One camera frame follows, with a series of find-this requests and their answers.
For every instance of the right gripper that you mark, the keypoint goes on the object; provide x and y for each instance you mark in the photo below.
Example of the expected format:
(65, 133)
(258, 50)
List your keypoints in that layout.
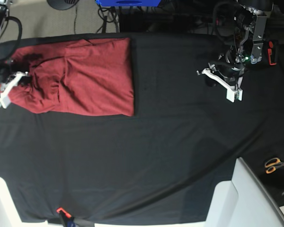
(8, 70)

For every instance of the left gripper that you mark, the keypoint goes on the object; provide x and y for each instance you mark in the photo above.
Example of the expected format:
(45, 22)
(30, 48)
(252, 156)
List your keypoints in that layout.
(227, 68)

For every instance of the red long-sleeve T-shirt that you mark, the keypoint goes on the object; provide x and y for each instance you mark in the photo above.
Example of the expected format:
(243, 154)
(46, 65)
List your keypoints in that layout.
(86, 77)

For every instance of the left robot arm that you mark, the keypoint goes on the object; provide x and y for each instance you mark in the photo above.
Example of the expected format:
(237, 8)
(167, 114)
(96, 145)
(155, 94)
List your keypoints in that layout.
(246, 43)

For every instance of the black and orange clamp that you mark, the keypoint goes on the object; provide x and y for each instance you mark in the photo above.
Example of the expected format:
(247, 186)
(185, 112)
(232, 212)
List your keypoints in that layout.
(272, 52)

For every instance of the black table cloth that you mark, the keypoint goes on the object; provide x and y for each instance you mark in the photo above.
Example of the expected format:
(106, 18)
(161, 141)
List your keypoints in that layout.
(160, 166)

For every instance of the blue plastic box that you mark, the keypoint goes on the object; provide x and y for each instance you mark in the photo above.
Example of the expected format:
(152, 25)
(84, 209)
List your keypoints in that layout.
(122, 3)

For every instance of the blue clamp at bottom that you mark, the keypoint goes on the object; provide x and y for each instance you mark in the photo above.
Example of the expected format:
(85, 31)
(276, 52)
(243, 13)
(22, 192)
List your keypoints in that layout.
(68, 220)

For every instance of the yellow-handled scissors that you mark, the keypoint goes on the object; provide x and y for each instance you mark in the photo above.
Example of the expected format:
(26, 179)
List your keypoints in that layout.
(273, 164)

